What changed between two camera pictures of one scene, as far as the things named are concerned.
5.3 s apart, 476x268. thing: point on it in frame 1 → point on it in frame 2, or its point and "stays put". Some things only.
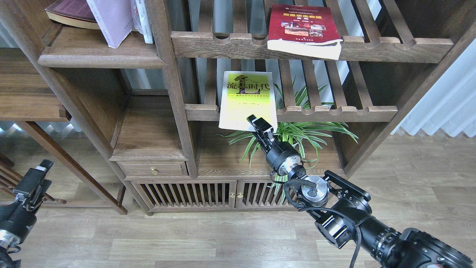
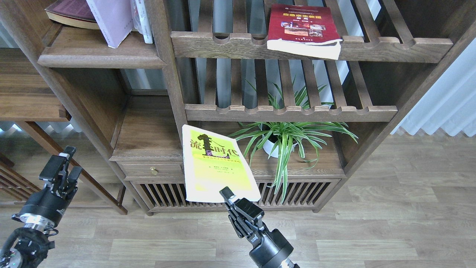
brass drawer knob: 154,170 stays put
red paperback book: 304,30 stays put
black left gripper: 16,221 → 44,208
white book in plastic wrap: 140,20 stays put
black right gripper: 282,156 → 273,249
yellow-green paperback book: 247,94 → 211,162
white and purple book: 115,18 stays put
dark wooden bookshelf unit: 142,77 stays put
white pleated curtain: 450,105 stays put
